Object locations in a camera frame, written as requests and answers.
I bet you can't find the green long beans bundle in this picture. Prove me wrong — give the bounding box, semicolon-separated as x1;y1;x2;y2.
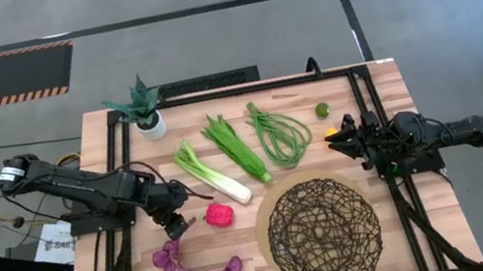
242;91;319;177

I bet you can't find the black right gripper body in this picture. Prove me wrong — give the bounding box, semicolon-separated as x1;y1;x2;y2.
340;103;408;175

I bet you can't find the red bell pepper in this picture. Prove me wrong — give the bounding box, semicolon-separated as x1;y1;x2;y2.
203;200;238;232

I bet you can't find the green plant in white pot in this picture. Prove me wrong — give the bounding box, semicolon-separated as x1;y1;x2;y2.
97;70;171;149

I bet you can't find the white and green leek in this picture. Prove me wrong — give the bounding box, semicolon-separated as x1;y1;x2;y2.
170;130;255;216

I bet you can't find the yellow cable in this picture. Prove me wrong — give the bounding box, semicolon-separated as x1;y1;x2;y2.
54;151;84;169

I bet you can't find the green lime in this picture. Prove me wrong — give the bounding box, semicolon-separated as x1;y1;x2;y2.
313;100;333;121

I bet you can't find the black hook clamp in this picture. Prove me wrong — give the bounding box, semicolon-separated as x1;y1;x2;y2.
303;55;326;81

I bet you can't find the black floor cable with knob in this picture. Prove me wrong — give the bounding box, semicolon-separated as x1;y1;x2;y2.
0;185;65;235

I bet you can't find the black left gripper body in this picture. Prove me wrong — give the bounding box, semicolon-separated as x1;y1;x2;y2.
137;174;197;233

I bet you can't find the white printed paper sheet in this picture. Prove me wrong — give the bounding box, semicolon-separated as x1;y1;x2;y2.
28;218;81;271

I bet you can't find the green leafy lettuce bunch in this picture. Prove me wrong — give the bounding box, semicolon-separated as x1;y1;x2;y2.
197;105;275;194

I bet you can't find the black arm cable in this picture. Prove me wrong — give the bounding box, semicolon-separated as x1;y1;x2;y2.
116;148;216;217

